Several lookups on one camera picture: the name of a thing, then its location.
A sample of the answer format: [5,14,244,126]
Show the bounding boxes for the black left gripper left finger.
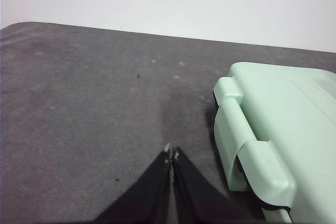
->
[93,142,173,224]

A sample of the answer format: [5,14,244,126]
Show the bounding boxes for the mint green breakfast machine base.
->
[213,98,292,224]

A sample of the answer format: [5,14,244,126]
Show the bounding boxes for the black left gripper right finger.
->
[172,146,263,224]

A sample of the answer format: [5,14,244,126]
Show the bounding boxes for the mint green hinged griddle cover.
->
[213,61,336,224]

